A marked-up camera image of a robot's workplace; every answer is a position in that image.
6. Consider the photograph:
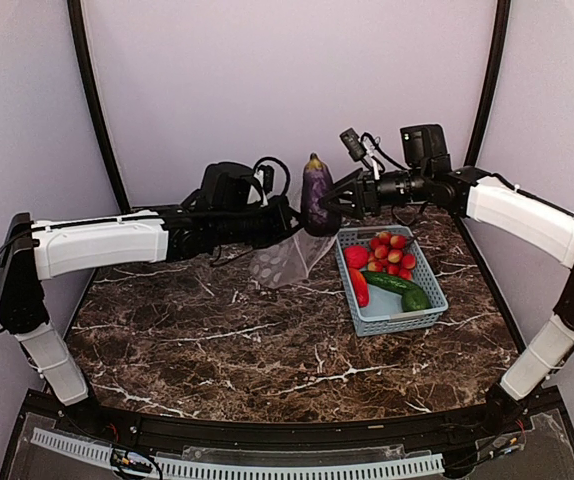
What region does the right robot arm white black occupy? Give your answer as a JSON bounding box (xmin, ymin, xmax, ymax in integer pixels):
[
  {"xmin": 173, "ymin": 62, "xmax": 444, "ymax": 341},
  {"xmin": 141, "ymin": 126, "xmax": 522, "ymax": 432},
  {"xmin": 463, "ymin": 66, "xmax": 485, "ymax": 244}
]
[{"xmin": 321, "ymin": 167, "xmax": 574, "ymax": 434}]

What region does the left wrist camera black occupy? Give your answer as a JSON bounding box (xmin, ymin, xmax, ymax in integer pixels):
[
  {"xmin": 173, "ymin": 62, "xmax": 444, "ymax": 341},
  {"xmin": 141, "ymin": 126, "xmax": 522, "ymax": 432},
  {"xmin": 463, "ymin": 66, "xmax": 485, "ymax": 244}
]
[{"xmin": 197, "ymin": 161, "xmax": 263, "ymax": 212}]

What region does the white slotted cable duct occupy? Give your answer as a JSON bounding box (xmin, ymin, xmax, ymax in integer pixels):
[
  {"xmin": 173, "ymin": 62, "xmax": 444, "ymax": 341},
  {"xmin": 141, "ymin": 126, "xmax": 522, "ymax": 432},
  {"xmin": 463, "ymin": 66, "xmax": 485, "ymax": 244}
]
[{"xmin": 30, "ymin": 427, "xmax": 444, "ymax": 479}]

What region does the light blue plastic basket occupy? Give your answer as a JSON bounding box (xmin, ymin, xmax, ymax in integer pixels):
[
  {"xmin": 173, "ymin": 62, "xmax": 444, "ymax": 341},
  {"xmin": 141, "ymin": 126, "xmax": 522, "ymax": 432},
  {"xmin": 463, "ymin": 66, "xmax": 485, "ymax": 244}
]
[{"xmin": 336, "ymin": 227, "xmax": 449, "ymax": 337}]

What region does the black right frame post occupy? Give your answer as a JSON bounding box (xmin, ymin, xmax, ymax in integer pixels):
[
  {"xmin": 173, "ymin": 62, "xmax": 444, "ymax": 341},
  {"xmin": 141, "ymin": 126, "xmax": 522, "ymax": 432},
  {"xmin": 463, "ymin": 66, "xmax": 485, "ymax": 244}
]
[{"xmin": 464, "ymin": 0, "xmax": 512, "ymax": 166}]

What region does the green toy cucumber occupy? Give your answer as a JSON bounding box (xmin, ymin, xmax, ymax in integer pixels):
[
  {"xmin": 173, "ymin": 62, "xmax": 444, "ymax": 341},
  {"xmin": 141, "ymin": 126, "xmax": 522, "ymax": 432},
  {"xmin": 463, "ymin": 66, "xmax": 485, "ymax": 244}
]
[{"xmin": 363, "ymin": 271, "xmax": 431, "ymax": 312}]

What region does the red toy berry bunch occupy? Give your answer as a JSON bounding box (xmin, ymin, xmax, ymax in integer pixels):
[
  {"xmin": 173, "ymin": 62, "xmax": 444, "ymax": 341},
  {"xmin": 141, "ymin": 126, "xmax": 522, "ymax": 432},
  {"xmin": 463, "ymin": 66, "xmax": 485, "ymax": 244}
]
[{"xmin": 366, "ymin": 231, "xmax": 418, "ymax": 281}]

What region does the black left frame post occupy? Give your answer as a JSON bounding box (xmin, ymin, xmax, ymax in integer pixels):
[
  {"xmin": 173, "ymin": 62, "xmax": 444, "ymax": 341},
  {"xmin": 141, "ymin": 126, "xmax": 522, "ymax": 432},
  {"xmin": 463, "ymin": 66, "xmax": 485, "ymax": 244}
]
[{"xmin": 67, "ymin": 0, "xmax": 131, "ymax": 213}]

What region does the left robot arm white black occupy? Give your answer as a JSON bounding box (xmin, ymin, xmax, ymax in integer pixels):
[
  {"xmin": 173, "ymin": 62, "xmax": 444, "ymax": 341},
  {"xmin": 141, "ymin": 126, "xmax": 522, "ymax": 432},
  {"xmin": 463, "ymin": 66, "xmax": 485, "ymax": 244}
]
[{"xmin": 0, "ymin": 196, "xmax": 299, "ymax": 436}]

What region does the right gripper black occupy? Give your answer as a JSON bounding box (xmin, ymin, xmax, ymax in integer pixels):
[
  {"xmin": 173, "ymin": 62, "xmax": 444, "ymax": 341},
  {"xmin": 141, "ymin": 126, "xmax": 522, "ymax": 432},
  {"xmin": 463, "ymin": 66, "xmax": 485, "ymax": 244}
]
[{"xmin": 319, "ymin": 166, "xmax": 429, "ymax": 219}]

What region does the purple toy eggplant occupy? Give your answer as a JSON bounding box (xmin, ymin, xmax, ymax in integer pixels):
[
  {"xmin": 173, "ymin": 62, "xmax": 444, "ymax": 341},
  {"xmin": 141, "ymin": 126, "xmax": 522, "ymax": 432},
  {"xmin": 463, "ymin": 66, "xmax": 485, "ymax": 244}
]
[{"xmin": 300, "ymin": 152, "xmax": 341, "ymax": 237}]

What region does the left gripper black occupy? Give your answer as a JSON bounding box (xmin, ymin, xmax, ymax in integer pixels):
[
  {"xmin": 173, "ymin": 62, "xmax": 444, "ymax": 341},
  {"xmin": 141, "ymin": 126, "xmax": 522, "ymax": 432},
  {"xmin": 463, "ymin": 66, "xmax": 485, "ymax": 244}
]
[{"xmin": 216, "ymin": 195, "xmax": 310, "ymax": 249}]

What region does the clear dotted zip top bag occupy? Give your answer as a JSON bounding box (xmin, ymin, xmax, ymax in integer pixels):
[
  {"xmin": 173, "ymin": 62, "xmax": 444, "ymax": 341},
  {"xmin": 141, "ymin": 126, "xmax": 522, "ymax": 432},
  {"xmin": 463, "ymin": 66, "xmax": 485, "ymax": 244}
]
[{"xmin": 249, "ymin": 230, "xmax": 336, "ymax": 289}]

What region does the red round toy fruit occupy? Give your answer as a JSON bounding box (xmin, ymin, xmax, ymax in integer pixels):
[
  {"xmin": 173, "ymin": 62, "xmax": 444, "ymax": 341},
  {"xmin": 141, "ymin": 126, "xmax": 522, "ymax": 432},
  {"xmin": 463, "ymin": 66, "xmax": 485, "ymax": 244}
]
[{"xmin": 343, "ymin": 245, "xmax": 371, "ymax": 270}]

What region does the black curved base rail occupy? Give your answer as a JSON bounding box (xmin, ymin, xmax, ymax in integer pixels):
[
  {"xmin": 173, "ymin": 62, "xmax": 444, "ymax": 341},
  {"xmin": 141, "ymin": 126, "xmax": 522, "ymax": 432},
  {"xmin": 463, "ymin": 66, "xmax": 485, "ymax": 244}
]
[{"xmin": 0, "ymin": 387, "xmax": 574, "ymax": 479}]

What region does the black frame post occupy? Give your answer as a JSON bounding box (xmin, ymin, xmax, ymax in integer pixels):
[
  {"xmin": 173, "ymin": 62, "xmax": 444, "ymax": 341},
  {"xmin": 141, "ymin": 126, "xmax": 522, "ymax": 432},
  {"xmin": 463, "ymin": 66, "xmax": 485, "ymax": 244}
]
[
  {"xmin": 464, "ymin": 0, "xmax": 512, "ymax": 166},
  {"xmin": 67, "ymin": 0, "xmax": 131, "ymax": 213}
]

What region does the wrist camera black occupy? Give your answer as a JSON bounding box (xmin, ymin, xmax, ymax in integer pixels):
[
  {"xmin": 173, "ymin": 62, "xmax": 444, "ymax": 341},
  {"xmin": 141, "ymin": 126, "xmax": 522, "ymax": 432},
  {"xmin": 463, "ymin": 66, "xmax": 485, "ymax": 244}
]
[
  {"xmin": 400, "ymin": 124, "xmax": 452, "ymax": 177},
  {"xmin": 197, "ymin": 161, "xmax": 263, "ymax": 212}
]

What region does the red toy chili pepper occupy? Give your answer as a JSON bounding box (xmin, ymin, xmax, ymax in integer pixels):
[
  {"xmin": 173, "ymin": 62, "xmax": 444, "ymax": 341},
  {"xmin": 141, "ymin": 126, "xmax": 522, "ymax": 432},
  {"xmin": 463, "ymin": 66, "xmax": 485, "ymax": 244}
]
[{"xmin": 348, "ymin": 268, "xmax": 370, "ymax": 308}]

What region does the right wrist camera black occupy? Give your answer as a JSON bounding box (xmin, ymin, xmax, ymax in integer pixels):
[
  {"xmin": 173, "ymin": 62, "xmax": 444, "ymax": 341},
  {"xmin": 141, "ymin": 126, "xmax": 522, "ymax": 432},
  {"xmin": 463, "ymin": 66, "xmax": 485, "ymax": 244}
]
[{"xmin": 400, "ymin": 124, "xmax": 452, "ymax": 177}]

